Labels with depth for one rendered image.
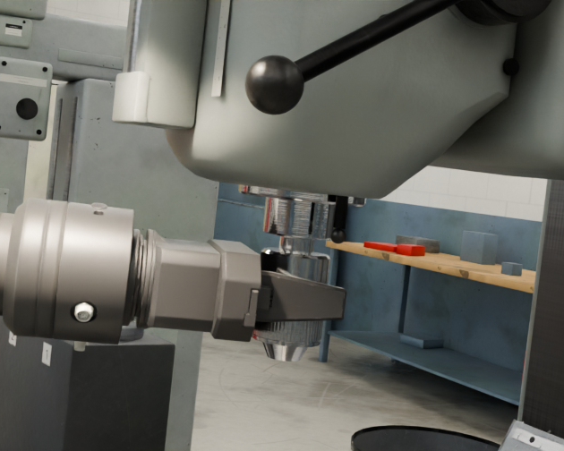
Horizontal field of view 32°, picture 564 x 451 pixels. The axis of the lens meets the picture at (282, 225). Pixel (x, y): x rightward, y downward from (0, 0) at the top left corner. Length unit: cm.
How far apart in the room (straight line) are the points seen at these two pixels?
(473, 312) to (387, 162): 636
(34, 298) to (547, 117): 33
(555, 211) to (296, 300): 42
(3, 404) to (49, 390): 14
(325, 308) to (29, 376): 54
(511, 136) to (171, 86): 22
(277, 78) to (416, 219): 703
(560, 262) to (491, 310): 584
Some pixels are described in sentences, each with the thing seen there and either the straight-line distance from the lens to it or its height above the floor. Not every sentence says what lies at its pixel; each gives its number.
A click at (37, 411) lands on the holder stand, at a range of 108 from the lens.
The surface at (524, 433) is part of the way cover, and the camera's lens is 100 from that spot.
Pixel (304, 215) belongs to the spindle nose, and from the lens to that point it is 62.
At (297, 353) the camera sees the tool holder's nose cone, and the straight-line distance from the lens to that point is 64.
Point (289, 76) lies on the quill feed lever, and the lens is 48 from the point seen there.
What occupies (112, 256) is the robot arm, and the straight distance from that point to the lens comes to 59.
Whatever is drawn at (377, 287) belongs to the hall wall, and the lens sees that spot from 788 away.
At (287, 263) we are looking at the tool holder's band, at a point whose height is 126.
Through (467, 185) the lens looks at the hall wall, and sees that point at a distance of 708.
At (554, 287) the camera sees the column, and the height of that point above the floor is 124.
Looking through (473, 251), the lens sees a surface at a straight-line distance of 648.
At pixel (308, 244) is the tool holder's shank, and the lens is 64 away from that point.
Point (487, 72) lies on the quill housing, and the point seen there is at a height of 139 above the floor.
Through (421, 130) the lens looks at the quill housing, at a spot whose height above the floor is 135.
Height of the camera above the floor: 132
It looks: 3 degrees down
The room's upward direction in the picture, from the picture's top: 6 degrees clockwise
